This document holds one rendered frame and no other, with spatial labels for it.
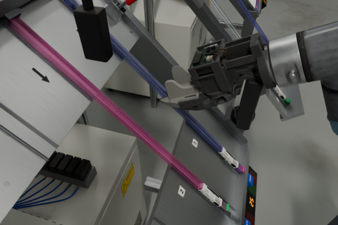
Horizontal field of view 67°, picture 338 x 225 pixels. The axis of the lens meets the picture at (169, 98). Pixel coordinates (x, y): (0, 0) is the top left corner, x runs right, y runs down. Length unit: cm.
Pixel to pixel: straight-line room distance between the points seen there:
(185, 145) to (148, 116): 122
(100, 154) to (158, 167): 72
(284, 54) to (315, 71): 4
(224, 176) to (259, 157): 102
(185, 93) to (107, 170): 39
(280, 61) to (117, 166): 54
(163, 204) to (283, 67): 28
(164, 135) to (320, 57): 132
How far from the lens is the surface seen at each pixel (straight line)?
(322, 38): 40
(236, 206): 60
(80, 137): 86
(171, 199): 46
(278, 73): 40
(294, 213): 150
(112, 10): 51
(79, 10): 22
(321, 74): 40
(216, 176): 57
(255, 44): 40
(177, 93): 46
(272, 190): 151
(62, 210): 74
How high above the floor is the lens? 126
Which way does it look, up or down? 43 degrees down
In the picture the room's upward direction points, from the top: straight up
